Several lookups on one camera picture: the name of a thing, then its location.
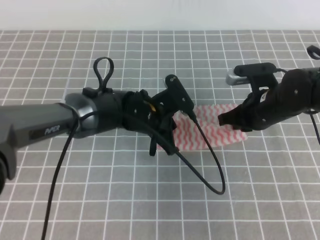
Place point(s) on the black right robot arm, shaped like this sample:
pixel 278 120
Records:
pixel 305 85

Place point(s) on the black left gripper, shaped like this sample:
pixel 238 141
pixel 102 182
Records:
pixel 140 114

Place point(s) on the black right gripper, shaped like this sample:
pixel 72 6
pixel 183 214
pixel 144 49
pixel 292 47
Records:
pixel 277 106

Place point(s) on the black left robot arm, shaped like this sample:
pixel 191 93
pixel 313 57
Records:
pixel 84 114

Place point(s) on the pink white striped towel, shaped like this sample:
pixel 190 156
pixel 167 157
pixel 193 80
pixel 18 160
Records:
pixel 187 137

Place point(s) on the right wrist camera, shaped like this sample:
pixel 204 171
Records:
pixel 258 75

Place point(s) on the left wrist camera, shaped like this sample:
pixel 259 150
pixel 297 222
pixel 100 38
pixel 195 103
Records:
pixel 175 98

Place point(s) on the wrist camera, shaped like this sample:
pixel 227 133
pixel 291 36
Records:
pixel 175 98
pixel 258 75

